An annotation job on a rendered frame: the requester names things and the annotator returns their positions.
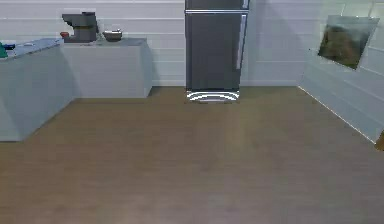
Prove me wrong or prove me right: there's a dark grey fridge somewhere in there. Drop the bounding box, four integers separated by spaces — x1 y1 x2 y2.
184 0 251 104

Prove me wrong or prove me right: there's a white kitchen counter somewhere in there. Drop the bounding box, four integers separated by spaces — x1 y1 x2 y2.
0 37 154 143

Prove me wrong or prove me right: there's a grey metal bowl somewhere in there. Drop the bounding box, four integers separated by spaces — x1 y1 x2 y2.
102 29 123 43

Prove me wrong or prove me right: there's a dark grey coffee machine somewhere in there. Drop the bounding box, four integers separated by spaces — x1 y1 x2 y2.
61 11 100 44

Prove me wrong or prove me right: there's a framed brown green picture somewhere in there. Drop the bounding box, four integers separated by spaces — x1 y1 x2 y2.
317 14 381 71

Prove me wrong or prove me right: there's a silver fridge door handle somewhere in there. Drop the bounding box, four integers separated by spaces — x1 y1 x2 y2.
236 13 248 71

